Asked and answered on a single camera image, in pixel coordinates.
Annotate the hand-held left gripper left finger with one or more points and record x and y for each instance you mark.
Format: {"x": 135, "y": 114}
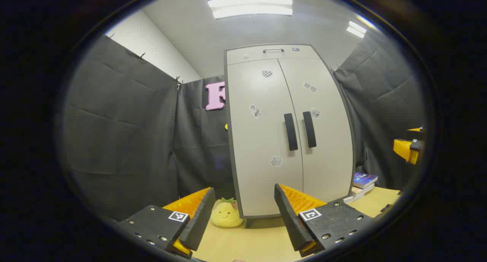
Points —
{"x": 199, "y": 224}

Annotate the black backdrop cloth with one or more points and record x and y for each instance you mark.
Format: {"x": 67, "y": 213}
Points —
{"x": 121, "y": 121}

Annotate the blue book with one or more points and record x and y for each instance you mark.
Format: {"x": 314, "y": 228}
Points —
{"x": 364, "y": 179}

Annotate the grey double-door shoe cabinet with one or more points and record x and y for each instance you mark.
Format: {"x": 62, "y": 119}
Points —
{"x": 251, "y": 54}

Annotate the small ceiling light panel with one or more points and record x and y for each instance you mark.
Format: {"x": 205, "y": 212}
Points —
{"x": 356, "y": 29}

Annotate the large ceiling light panel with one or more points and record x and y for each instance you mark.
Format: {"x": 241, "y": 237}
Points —
{"x": 250, "y": 6}

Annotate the yellow plush toy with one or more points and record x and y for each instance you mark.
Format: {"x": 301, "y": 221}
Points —
{"x": 225, "y": 217}

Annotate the grey cabinet door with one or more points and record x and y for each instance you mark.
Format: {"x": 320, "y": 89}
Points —
{"x": 331, "y": 148}
{"x": 262, "y": 140}

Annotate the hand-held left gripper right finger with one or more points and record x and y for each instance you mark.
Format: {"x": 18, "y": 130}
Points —
{"x": 291, "y": 224}

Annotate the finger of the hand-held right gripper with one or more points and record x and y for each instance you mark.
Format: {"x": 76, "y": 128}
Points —
{"x": 404, "y": 150}
{"x": 415, "y": 133}

